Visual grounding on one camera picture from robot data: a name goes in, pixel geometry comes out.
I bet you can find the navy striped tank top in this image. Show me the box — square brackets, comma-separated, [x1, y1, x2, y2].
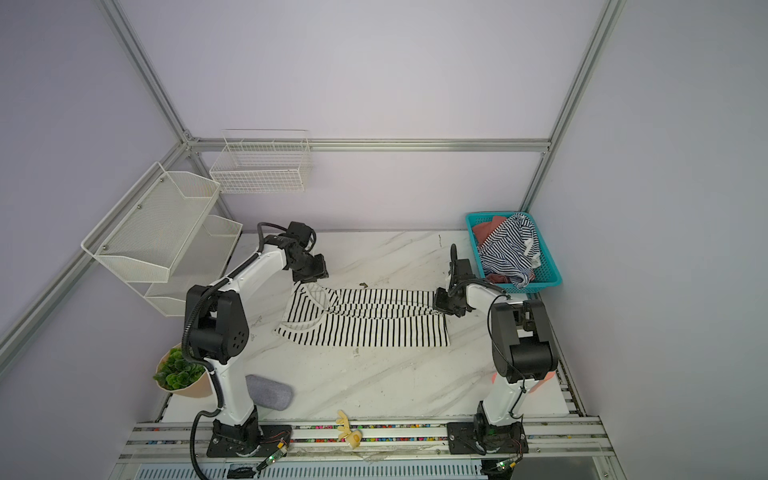
[478, 213, 542, 289]

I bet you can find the black white striped tank top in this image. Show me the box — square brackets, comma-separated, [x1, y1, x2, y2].
[275, 283, 450, 348]

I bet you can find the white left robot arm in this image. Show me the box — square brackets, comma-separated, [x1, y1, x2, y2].
[180, 222, 328, 428]

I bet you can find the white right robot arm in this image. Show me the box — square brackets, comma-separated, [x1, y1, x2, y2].
[433, 250, 559, 439]

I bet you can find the red tank top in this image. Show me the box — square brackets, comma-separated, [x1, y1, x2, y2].
[472, 216, 507, 247]

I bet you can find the teal plastic basket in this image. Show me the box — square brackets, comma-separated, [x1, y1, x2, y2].
[466, 212, 562, 293]

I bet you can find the white mesh two-tier shelf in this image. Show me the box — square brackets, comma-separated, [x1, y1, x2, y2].
[81, 163, 242, 317]

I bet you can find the grey felt pouch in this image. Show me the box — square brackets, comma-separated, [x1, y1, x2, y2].
[245, 375, 294, 411]

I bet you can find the yellow banana toy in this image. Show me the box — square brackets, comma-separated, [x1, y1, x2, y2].
[335, 410, 363, 449]

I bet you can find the potted green plant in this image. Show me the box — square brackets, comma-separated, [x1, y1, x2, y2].
[153, 345, 213, 398]

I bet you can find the white wire wall basket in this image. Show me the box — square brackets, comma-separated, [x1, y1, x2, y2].
[209, 129, 313, 194]

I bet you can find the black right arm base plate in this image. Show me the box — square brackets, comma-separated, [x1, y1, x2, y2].
[446, 413, 529, 455]

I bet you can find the aluminium frame rail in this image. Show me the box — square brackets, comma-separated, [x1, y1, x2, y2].
[192, 138, 551, 153]

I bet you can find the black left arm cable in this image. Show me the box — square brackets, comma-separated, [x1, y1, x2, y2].
[188, 359, 226, 480]

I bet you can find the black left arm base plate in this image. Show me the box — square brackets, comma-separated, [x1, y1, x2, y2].
[206, 420, 293, 458]

